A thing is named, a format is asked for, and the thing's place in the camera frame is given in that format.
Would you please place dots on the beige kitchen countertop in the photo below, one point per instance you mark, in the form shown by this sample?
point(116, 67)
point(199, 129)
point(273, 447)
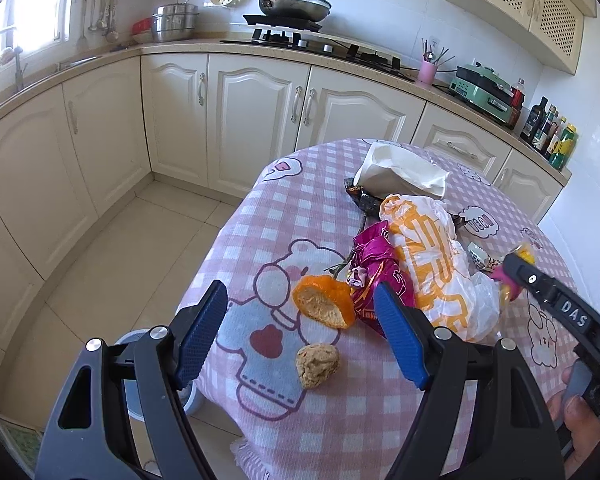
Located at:
point(105, 55)

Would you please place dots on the pink utensil holder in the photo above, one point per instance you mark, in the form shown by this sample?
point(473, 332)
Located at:
point(426, 72)

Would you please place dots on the dried plant stem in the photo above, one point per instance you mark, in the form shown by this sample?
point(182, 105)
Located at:
point(341, 266)

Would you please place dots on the red bowl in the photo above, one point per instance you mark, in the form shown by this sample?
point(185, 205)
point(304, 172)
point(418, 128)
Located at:
point(141, 27)

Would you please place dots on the yellow pink candy wrapper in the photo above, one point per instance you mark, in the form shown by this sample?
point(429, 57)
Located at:
point(525, 252)

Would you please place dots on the green patterned floor mat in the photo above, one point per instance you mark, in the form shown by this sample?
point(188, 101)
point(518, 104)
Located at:
point(12, 442)

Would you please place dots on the brown crumpled lump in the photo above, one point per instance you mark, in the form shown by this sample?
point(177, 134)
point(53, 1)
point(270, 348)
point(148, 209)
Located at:
point(317, 365)

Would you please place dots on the black snack wrapper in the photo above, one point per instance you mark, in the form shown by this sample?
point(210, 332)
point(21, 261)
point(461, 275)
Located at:
point(365, 200)

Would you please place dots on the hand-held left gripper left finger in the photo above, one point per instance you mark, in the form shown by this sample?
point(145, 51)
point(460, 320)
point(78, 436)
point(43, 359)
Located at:
point(202, 330)

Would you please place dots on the cream base cabinets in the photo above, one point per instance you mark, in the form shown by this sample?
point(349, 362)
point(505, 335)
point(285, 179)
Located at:
point(105, 135)

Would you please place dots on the green yellow bottle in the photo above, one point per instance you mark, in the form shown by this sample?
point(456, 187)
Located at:
point(566, 147)

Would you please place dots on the dark green oil bottle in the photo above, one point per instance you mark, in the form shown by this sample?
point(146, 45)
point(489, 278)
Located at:
point(535, 120)

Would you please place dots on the utensils in holder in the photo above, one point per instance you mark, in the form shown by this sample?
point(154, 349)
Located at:
point(430, 55)

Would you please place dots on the steel steamer pot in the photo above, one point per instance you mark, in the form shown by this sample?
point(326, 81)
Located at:
point(175, 22)

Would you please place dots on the orange peel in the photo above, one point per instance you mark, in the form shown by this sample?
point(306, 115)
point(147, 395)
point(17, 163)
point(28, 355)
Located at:
point(322, 305)

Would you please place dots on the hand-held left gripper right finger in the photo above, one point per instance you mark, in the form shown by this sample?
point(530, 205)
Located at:
point(397, 332)

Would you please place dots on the pink checked tablecloth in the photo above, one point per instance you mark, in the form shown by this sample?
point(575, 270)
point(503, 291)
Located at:
point(280, 210)

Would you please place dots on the white trash bin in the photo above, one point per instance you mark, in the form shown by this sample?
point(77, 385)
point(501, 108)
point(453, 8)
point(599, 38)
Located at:
point(132, 400)

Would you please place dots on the black gas stove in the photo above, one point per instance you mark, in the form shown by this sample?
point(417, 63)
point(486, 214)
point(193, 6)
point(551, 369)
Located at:
point(330, 47)

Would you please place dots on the person's right hand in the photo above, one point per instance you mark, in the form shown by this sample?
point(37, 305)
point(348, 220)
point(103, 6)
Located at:
point(577, 427)

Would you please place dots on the green electric grill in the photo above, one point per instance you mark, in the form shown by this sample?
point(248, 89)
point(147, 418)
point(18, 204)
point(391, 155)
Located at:
point(482, 90)

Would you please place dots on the dark sauce bottle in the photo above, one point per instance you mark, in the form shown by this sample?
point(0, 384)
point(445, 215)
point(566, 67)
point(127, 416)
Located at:
point(547, 130)

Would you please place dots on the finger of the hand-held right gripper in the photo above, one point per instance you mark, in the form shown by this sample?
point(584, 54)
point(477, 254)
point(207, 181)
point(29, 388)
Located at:
point(527, 275)

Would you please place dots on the white orange plastic bag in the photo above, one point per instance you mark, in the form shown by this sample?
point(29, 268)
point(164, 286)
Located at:
point(440, 260)

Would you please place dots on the brown sauce bottle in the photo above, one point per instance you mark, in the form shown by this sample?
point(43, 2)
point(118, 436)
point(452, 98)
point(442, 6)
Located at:
point(556, 140)

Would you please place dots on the frying pan with lid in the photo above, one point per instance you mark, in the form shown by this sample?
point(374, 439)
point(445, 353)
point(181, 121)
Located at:
point(292, 5)

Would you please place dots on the red cap cola bottle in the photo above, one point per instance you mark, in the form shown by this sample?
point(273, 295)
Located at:
point(517, 102)

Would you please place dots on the steel faucet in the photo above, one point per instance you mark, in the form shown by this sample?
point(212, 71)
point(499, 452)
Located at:
point(17, 65)

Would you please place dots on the clear patterned wrapper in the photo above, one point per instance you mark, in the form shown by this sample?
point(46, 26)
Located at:
point(480, 255)

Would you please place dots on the white paper bag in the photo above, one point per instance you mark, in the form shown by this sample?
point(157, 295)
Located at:
point(405, 167)

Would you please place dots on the magenta snack wrapper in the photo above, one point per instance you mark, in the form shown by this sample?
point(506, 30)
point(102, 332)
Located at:
point(375, 260)

